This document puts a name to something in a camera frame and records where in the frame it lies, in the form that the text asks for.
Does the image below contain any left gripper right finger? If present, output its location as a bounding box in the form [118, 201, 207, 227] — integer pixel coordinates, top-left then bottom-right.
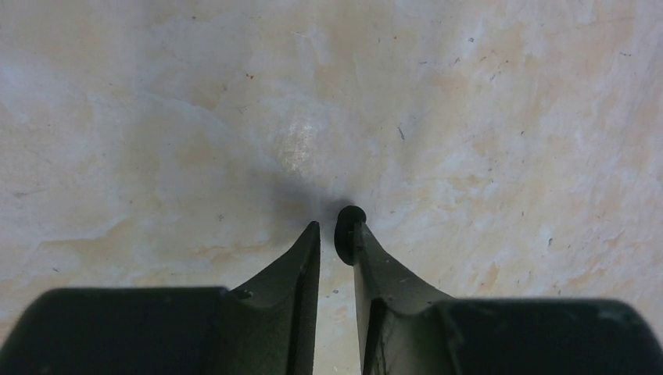
[352, 223, 662, 374]

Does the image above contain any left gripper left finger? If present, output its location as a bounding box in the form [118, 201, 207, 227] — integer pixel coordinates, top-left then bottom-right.
[1, 222, 321, 374]

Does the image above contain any black earbud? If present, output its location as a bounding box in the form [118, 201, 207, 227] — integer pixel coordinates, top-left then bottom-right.
[334, 205, 367, 266]

